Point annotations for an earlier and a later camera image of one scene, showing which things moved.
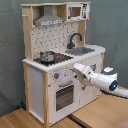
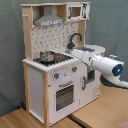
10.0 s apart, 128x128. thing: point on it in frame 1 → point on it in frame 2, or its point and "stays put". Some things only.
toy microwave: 78,11 stays put
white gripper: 83,72 → 84,56
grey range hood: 48,17 stays put
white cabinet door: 89,94 stays put
